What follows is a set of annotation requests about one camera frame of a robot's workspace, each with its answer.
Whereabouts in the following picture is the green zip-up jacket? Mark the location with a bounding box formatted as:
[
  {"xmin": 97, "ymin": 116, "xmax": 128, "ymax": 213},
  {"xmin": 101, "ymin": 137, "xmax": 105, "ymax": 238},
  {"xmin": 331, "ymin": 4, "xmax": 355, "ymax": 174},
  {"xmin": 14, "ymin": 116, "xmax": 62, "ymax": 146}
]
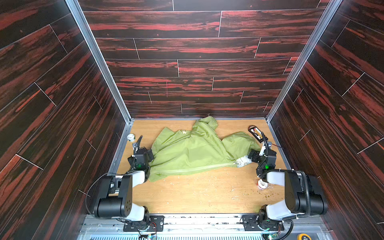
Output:
[{"xmin": 149, "ymin": 116, "xmax": 261, "ymax": 182}]

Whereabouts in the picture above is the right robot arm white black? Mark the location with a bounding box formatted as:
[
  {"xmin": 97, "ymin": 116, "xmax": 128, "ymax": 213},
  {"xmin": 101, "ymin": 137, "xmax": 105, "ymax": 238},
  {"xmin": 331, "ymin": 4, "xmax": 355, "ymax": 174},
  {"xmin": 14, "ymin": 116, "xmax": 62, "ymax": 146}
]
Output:
[{"xmin": 248, "ymin": 150, "xmax": 328, "ymax": 229}]

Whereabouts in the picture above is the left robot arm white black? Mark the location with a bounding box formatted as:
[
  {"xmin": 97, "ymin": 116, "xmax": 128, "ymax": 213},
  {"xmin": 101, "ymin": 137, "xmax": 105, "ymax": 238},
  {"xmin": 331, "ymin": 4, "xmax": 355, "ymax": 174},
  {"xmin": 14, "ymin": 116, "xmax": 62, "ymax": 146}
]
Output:
[{"xmin": 85, "ymin": 147, "xmax": 154, "ymax": 229}]

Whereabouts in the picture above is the black battery pack with label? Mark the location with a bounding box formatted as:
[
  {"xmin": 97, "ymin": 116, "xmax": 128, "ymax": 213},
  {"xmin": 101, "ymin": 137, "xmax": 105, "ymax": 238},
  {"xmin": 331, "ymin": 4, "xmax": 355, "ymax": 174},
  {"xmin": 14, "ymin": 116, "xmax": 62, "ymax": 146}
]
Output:
[{"xmin": 248, "ymin": 125, "xmax": 268, "ymax": 143}]

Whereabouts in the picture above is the yellow round tape measure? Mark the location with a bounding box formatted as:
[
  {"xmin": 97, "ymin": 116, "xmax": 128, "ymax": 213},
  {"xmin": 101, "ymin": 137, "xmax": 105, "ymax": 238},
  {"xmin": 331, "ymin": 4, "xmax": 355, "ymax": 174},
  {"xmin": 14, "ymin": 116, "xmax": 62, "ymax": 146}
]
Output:
[{"xmin": 297, "ymin": 233, "xmax": 312, "ymax": 240}]

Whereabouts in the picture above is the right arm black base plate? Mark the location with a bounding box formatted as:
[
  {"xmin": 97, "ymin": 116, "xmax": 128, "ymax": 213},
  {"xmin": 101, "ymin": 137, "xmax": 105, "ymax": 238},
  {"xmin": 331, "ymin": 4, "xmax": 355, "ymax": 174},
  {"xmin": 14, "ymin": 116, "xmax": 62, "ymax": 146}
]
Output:
[{"xmin": 240, "ymin": 215, "xmax": 285, "ymax": 232}]

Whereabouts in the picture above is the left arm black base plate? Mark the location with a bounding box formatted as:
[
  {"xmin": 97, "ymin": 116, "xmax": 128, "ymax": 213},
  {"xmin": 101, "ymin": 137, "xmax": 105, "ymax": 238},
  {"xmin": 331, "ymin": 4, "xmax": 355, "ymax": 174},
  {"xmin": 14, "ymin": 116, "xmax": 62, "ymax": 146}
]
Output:
[{"xmin": 123, "ymin": 215, "xmax": 165, "ymax": 232}]

